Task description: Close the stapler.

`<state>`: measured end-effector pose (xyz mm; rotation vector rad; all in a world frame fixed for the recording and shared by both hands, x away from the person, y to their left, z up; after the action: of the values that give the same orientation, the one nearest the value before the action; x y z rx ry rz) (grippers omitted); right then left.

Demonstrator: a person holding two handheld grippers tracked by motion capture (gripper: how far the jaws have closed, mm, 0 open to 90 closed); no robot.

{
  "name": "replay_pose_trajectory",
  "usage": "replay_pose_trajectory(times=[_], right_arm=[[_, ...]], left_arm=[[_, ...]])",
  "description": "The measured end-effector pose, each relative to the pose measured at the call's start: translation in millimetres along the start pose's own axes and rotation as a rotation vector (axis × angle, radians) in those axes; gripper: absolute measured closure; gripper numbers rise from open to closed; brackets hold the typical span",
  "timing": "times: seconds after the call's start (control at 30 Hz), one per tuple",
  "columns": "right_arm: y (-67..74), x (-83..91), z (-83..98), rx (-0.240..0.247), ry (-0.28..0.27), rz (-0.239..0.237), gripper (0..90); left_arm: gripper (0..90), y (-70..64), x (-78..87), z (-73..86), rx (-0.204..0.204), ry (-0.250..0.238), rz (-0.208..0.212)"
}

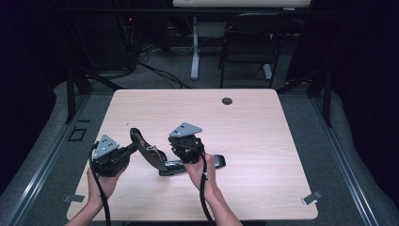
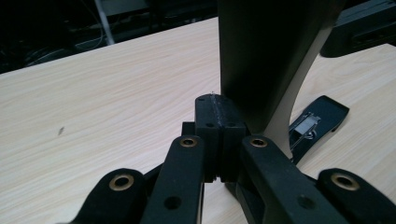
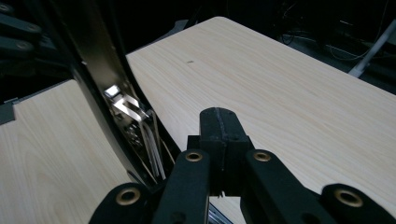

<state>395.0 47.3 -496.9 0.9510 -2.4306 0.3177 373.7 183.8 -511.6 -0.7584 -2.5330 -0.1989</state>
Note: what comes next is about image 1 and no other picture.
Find black floor cables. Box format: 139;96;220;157
136;43;196;90

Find aluminium floor rail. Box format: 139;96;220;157
5;93;92;226
310;96;381;226

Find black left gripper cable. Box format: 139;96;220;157
88;141;113;226

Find black metal frame stand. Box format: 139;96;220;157
276;66;334;128
63;66;124;125

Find person's left hand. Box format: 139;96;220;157
87;165;128;205

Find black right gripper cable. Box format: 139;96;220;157
175;143;218;226

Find person's right hand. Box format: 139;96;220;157
184;153;218;198

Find white desk leg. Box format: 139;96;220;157
190;16;200;81

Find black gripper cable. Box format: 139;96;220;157
175;143;218;226
88;141;113;226

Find grey tape strip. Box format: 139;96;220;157
62;194;86;204
301;189;324;206

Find white desk foot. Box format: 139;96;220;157
263;63;274;80

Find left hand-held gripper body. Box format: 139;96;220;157
91;134;132;178

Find black folding chair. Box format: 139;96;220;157
217;12;292;89

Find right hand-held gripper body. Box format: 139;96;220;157
168;121;206;165

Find white background desk top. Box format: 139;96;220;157
172;0;312;8

